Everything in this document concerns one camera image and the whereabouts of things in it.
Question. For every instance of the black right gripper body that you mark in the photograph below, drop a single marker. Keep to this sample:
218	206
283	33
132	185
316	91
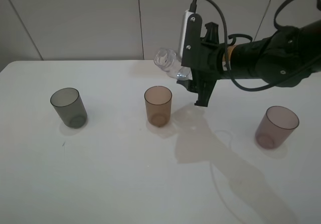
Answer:
203	55

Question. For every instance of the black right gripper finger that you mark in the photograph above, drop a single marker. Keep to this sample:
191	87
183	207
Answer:
189	85

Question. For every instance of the clear plastic water bottle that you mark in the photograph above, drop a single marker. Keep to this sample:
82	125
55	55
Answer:
169	62

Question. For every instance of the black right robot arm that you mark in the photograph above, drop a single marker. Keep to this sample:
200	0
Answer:
283	60

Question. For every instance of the brown translucent plastic cup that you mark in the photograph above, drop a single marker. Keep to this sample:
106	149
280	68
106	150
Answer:
158	102

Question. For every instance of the mauve translucent plastic cup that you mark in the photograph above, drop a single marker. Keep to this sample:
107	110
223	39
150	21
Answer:
275	127

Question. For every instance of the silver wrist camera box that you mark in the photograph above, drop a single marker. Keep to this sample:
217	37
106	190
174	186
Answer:
183	33

